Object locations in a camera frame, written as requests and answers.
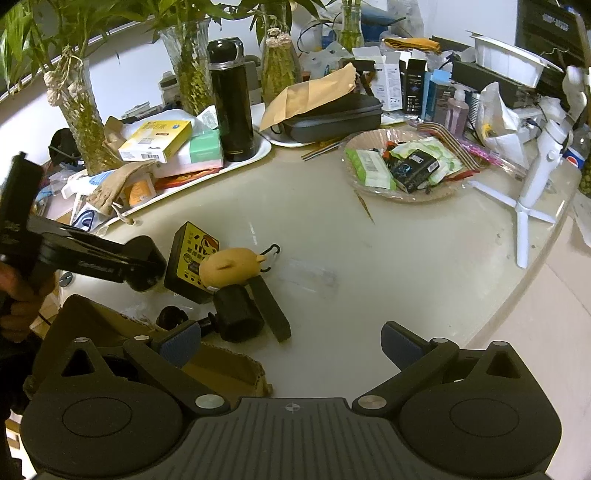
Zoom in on blue white packet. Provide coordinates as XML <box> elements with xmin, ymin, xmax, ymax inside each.
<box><xmin>74</xmin><ymin>208</ymin><xmax>112</xmax><ymax>232</ymax></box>

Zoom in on wooden chopsticks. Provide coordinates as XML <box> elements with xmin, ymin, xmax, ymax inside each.
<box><xmin>302</xmin><ymin>141</ymin><xmax>346</xmax><ymax>162</ymax></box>

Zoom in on narrow glass vase with bamboo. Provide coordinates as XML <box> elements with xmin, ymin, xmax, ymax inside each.
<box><xmin>249</xmin><ymin>0</ymin><xmax>324</xmax><ymax>106</ymax></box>

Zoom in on yellow cloth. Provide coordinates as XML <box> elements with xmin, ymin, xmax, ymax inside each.
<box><xmin>383</xmin><ymin>37</ymin><xmax>444</xmax><ymax>55</ymax></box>

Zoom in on small glass vase with bamboo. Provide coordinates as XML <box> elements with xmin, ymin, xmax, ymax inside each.
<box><xmin>337</xmin><ymin>0</ymin><xmax>368</xmax><ymax>51</ymax></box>

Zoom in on ribbed glass vase with bamboo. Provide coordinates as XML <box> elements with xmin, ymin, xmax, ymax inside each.
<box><xmin>139</xmin><ymin>0</ymin><xmax>241</xmax><ymax>116</ymax></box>

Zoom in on cola bottle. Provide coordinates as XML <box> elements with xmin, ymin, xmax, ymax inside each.
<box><xmin>561</xmin><ymin>127</ymin><xmax>591</xmax><ymax>185</ymax></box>

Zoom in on white gimbal tripod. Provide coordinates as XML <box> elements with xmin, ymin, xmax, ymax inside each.
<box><xmin>468</xmin><ymin>67</ymin><xmax>591</xmax><ymax>269</ymax></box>

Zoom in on yellow pig-shaped case with carabiner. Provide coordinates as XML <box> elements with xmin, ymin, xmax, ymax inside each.
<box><xmin>198</xmin><ymin>244</ymin><xmax>282</xmax><ymax>292</ymax></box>

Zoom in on black electronic device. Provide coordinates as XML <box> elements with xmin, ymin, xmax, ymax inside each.
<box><xmin>515</xmin><ymin>0</ymin><xmax>588</xmax><ymax>66</ymax></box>

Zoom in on green wipes packet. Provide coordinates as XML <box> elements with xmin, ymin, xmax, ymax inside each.
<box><xmin>392</xmin><ymin>137</ymin><xmax>463</xmax><ymax>182</ymax></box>

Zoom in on clear bag of snacks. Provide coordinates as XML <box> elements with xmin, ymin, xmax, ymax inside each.
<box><xmin>342</xmin><ymin>128</ymin><xmax>481</xmax><ymax>204</ymax></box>

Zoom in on person's left hand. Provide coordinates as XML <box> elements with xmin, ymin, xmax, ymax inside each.
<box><xmin>0</xmin><ymin>264</ymin><xmax>58</xmax><ymax>342</ymax></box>

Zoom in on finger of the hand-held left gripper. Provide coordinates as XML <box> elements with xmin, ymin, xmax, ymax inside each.
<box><xmin>60</xmin><ymin>231</ymin><xmax>168</xmax><ymax>292</ymax></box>

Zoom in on white plastic container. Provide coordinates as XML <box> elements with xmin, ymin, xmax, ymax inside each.
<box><xmin>466</xmin><ymin>31</ymin><xmax>562</xmax><ymax>89</ymax></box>

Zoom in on green tissue pack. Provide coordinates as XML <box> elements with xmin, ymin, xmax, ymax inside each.
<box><xmin>173</xmin><ymin>129</ymin><xmax>225</xmax><ymax>169</ymax></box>

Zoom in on black strap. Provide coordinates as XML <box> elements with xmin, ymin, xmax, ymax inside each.
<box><xmin>249</xmin><ymin>276</ymin><xmax>292</xmax><ymax>343</ymax></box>

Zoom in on orange packet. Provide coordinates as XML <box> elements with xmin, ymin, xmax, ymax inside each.
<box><xmin>127</xmin><ymin>178</ymin><xmax>156</xmax><ymax>206</ymax></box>

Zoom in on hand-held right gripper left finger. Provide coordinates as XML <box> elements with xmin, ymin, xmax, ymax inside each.
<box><xmin>58</xmin><ymin>322</ymin><xmax>232</xmax><ymax>416</ymax></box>

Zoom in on pink sanitiser bottle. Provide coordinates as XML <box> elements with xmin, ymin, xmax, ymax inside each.
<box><xmin>445</xmin><ymin>88</ymin><xmax>470</xmax><ymax>135</ymax></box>

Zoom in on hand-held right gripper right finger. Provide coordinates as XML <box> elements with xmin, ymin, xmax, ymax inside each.
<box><xmin>352</xmin><ymin>322</ymin><xmax>532</xmax><ymax>416</ymax></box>

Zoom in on rainbow ribbon cable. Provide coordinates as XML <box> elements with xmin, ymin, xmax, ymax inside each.
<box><xmin>416</xmin><ymin>121</ymin><xmax>485</xmax><ymax>167</ymax></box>

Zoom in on brown cardboard box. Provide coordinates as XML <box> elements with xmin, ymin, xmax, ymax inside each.
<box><xmin>28</xmin><ymin>294</ymin><xmax>274</xmax><ymax>403</ymax></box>

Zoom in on yellow black box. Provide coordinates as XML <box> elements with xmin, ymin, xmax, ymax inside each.
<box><xmin>164</xmin><ymin>222</ymin><xmax>221</xmax><ymax>304</ymax></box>

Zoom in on red flat packet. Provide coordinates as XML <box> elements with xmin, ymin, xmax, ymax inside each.
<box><xmin>154</xmin><ymin>168</ymin><xmax>221</xmax><ymax>190</ymax></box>

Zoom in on black packet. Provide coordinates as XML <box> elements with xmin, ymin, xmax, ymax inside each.
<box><xmin>390</xmin><ymin>150</ymin><xmax>439</xmax><ymax>194</ymax></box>

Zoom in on blue box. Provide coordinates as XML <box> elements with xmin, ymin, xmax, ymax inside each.
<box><xmin>422</xmin><ymin>69</ymin><xmax>456</xmax><ymax>123</ymax></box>

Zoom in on brown drawstring bag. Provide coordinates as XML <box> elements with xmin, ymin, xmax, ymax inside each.
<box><xmin>88</xmin><ymin>159</ymin><xmax>160</xmax><ymax>219</ymax></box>

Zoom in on white plastic bag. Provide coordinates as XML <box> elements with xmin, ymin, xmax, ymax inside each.
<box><xmin>475</xmin><ymin>82</ymin><xmax>530</xmax><ymax>149</ymax></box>

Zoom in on small black mount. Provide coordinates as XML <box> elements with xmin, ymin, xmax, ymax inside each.
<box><xmin>156</xmin><ymin>305</ymin><xmax>219</xmax><ymax>334</ymax></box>

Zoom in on black thermos bottle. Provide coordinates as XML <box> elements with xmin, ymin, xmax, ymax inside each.
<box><xmin>206</xmin><ymin>39</ymin><xmax>259</xmax><ymax>162</ymax></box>

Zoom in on green white packet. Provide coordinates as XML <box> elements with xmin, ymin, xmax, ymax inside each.
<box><xmin>345</xmin><ymin>148</ymin><xmax>397</xmax><ymax>191</ymax></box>

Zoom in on large glass vase with bamboo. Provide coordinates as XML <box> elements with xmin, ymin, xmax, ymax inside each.
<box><xmin>0</xmin><ymin>0</ymin><xmax>139</xmax><ymax>174</ymax></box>

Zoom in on black cylinder part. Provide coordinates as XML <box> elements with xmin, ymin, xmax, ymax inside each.
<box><xmin>213</xmin><ymin>285</ymin><xmax>265</xmax><ymax>343</ymax></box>

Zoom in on white tray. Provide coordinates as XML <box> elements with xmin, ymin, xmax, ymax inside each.
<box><xmin>69</xmin><ymin>133</ymin><xmax>273</xmax><ymax>228</ymax></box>

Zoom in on kraft paper envelope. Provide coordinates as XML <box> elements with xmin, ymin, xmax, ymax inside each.
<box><xmin>259</xmin><ymin>62</ymin><xmax>359</xmax><ymax>133</ymax></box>

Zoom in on yellow white box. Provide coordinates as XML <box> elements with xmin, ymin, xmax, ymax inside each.
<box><xmin>119</xmin><ymin>119</ymin><xmax>193</xmax><ymax>163</ymax></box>

